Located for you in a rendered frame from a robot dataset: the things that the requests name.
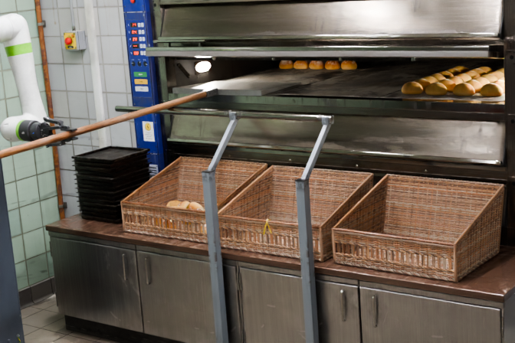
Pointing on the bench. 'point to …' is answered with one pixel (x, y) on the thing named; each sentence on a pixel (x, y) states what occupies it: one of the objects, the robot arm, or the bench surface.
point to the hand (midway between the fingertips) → (69, 133)
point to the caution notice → (148, 131)
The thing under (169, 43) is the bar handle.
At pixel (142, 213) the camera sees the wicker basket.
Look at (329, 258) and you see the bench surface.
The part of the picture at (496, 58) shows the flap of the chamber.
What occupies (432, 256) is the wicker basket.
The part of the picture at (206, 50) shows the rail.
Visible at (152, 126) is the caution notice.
